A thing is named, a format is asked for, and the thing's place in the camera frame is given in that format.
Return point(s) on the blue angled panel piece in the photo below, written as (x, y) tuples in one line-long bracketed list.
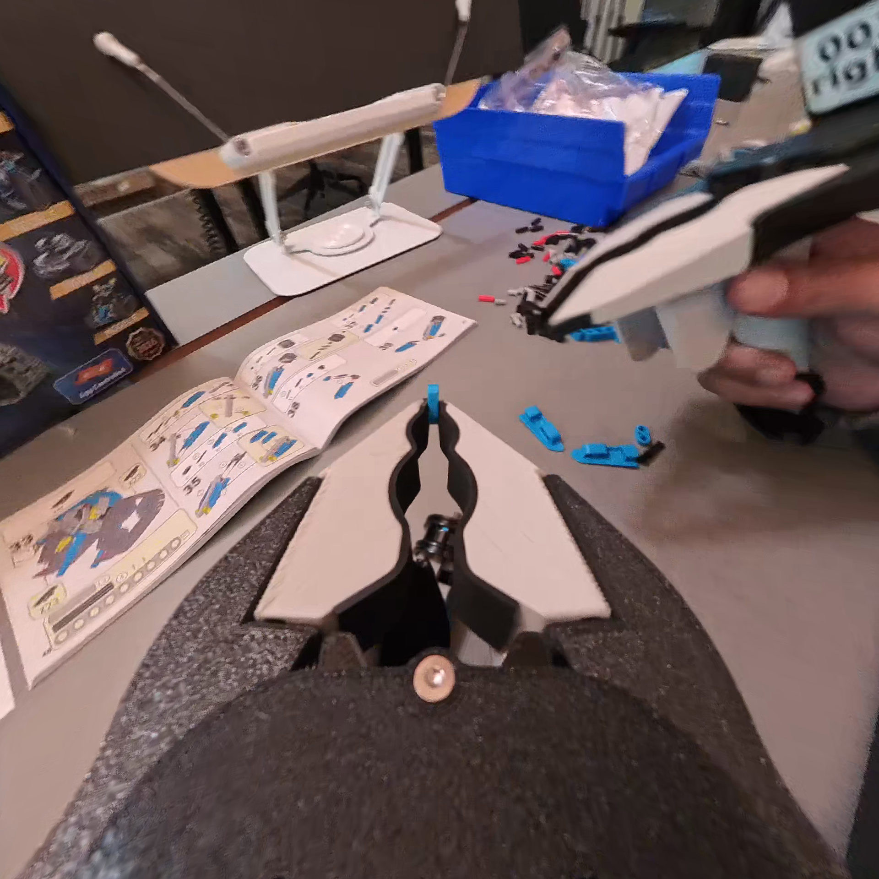
[(604, 454), (541, 427)]

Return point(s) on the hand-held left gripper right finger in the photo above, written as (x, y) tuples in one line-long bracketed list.
[(529, 542)]

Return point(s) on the white folding stand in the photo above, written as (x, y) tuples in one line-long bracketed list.
[(343, 254)]

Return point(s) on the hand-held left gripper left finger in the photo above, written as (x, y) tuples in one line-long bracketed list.
[(343, 542)]

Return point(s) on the black flat device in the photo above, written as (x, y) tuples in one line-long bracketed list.
[(275, 55)]

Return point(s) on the open instruction booklet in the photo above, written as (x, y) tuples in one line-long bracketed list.
[(240, 426)]

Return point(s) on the clear plastic bags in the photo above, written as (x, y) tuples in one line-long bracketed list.
[(590, 96)]

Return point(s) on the person's right hand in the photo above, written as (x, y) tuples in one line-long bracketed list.
[(838, 309)]

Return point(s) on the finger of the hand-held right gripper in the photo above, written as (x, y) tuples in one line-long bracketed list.
[(673, 261), (659, 218)]

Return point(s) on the dark blue toy box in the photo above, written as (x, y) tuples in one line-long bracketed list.
[(68, 275)]

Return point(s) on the tan wooden board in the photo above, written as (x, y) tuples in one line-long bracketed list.
[(192, 172)]

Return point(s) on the pile of small building pieces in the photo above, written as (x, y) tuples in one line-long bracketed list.
[(542, 275)]

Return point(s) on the black axle pin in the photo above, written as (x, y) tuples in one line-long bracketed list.
[(651, 451)]

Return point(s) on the blue plastic bin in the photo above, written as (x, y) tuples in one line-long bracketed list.
[(535, 165)]

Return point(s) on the black wheel blue beam assembly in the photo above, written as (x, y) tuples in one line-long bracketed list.
[(436, 542)]

